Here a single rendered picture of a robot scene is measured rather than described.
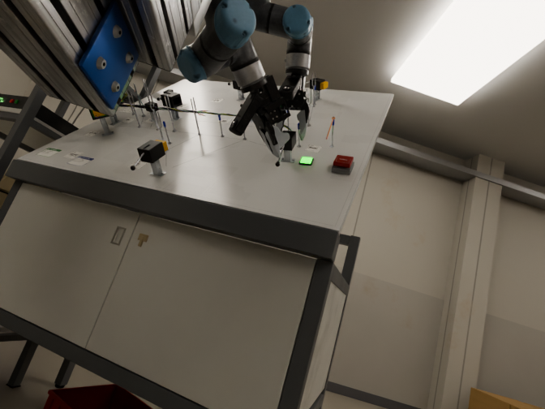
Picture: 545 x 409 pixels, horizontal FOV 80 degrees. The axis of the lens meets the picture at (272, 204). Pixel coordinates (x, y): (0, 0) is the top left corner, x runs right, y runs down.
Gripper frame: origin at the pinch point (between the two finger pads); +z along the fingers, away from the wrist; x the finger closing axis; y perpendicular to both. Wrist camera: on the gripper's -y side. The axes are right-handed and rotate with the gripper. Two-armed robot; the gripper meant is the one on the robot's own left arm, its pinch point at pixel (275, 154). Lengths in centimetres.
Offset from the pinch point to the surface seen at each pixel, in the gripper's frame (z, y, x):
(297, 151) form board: 8.1, 12.2, 13.6
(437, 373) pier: 292, 83, 67
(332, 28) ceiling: -6, 133, 151
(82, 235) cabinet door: 1, -60, 26
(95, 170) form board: -13, -47, 37
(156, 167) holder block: -7.9, -29.8, 21.8
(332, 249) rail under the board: 16.3, -5.6, -27.7
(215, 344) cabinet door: 27, -40, -19
